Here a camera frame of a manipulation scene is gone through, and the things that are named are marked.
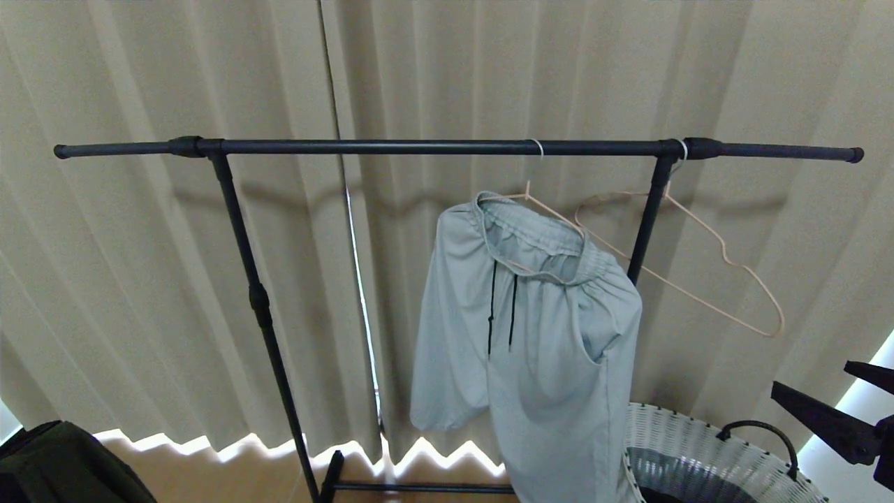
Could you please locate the green garment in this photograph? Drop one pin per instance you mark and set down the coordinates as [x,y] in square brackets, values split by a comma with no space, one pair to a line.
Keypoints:
[84,468]

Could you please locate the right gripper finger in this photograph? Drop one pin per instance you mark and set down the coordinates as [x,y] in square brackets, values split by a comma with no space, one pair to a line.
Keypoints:
[831,426]
[880,378]

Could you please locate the pink clothes hanger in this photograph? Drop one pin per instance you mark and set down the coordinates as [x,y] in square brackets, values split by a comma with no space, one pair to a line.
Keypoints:
[552,213]
[698,299]

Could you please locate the pale grey shorts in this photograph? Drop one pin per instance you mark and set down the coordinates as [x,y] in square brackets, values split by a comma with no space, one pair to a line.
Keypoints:
[545,391]

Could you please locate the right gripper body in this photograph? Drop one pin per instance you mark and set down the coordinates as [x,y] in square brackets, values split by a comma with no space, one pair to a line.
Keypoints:
[885,454]

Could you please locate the black clothes rack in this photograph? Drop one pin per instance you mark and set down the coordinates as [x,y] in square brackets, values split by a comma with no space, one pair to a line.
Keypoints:
[419,147]

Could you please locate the white laundry basket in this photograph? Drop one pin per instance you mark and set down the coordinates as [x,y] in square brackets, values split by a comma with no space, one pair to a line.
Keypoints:
[670,433]

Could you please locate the beige curtain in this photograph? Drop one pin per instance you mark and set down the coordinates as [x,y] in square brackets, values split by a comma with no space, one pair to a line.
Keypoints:
[140,279]

